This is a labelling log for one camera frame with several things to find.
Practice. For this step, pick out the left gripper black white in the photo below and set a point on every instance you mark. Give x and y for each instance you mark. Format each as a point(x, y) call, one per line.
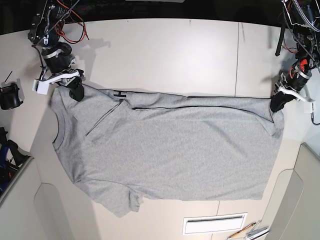
point(291, 86)

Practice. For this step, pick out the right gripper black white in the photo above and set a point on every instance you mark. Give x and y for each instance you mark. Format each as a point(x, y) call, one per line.
point(59, 60)

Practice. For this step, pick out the grey T-shirt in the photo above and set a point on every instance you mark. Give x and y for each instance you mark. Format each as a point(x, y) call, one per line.
point(119, 148)

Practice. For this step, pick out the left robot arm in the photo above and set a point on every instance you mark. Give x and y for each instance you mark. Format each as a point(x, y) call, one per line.
point(300, 35)

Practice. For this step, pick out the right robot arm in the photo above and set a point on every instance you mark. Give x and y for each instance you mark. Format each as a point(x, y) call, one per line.
point(47, 30)

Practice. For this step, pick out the black cylindrical cup holder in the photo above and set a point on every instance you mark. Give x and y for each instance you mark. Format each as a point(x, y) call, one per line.
point(9, 97)

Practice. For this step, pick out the blue black tools pile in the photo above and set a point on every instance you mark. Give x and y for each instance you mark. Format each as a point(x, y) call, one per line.
point(10, 160)

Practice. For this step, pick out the white folded tool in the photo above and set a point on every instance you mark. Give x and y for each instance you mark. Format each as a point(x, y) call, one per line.
point(256, 232)

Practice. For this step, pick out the wooden pencil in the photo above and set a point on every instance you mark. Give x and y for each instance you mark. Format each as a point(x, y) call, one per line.
point(242, 230)

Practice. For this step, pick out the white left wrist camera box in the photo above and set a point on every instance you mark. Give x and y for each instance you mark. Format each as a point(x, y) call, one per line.
point(308, 107)

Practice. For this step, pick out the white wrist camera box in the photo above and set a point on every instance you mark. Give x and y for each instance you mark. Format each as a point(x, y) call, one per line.
point(40, 87)
point(308, 107)

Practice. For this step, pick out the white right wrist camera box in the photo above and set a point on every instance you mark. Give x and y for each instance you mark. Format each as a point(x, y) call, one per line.
point(40, 87)

